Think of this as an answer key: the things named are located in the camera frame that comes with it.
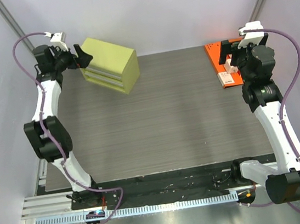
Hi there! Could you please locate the white red small box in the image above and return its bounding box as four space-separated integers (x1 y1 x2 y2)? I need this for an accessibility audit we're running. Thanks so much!
218 72 235 87

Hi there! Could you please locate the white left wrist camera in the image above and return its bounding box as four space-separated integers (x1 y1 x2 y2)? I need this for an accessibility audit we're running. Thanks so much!
44 32 69 52

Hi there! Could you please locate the small beige cube box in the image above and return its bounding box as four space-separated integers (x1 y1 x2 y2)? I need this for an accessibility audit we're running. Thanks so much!
224 54 239 74

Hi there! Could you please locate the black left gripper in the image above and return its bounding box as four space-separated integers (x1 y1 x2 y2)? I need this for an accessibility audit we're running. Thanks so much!
51 41 94 73

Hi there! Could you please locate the left aluminium corner post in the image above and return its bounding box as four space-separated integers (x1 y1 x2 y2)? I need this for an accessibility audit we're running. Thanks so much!
0 0 34 53

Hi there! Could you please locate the white slotted cable duct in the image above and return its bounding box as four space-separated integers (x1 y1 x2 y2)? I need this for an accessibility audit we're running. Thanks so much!
35 192 239 224

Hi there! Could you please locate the green metal drawer toolbox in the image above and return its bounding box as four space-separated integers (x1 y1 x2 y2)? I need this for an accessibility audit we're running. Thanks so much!
81 38 140 95

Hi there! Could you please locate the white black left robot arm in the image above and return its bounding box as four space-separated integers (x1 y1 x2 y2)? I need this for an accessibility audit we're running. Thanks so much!
24 44 103 209

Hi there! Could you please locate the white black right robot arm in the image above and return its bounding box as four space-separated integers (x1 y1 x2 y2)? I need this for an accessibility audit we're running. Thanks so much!
219 35 300 204

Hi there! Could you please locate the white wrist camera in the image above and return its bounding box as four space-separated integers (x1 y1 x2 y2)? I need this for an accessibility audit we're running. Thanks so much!
237 20 264 49
44 32 69 52

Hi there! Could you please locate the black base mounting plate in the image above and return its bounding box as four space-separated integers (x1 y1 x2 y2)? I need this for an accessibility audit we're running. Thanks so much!
68 160 257 216

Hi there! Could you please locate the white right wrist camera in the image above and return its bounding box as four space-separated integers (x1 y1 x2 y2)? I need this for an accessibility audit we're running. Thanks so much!
237 20 264 49

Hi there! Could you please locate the orange flat tray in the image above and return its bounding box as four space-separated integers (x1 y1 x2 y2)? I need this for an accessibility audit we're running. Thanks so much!
204 42 243 88

